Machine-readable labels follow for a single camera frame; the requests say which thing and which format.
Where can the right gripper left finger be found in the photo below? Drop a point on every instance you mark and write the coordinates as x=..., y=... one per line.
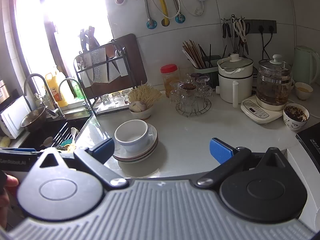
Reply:
x=79, y=169

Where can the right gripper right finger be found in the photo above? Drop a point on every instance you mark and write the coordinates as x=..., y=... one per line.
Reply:
x=241, y=168

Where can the white floral plate red rim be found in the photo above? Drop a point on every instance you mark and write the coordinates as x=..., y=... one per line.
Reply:
x=130, y=157

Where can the white plastic bowl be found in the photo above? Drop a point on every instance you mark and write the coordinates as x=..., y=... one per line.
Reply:
x=132, y=135

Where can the person left hand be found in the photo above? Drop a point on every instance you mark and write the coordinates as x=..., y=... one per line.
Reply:
x=10, y=182

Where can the white ladle spoon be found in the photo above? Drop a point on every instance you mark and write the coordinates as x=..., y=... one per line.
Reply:
x=74, y=132

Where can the stainless steel bowl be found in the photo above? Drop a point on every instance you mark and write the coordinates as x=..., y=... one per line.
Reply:
x=34, y=120

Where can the chrome small faucet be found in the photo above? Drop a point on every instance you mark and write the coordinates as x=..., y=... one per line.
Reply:
x=70, y=82

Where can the green bottle on sill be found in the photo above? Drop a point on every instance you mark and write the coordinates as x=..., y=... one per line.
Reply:
x=78, y=92

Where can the bowl with noodles and garlic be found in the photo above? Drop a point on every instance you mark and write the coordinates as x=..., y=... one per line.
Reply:
x=142, y=100

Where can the floral bowl with tea leaves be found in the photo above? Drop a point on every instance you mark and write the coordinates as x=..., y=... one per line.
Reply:
x=295, y=116

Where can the black dish rack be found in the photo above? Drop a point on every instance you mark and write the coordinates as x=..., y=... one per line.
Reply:
x=105, y=79

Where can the yellow detergent bottle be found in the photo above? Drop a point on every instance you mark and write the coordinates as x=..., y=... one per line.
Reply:
x=53, y=79

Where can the black induction cooktop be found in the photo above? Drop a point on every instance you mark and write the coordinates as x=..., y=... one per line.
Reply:
x=310, y=140

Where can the white electric cooking pot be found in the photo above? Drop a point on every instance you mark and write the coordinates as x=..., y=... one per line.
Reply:
x=235, y=79

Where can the glass kettle on base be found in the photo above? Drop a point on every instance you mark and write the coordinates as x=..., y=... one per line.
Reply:
x=274, y=82

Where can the chopstick holder with chopsticks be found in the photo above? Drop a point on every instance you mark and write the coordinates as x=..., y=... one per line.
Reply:
x=203, y=64

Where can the brown wooden cutting board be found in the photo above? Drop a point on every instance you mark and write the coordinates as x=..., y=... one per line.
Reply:
x=117, y=64

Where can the beige cup with liquid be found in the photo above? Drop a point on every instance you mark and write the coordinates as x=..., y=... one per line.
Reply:
x=303, y=90

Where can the red lid honey jar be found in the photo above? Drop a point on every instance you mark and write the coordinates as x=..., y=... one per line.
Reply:
x=169, y=74

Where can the pale green electric kettle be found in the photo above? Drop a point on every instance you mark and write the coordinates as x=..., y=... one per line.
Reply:
x=305, y=65

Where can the hanging scissors and utensils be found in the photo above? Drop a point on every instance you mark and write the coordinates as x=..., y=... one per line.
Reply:
x=236, y=30

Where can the wire rack with glass cups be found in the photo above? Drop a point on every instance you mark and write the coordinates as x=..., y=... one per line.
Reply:
x=192, y=95

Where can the black wall power strip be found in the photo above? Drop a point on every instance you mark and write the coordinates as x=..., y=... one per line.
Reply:
x=255, y=26

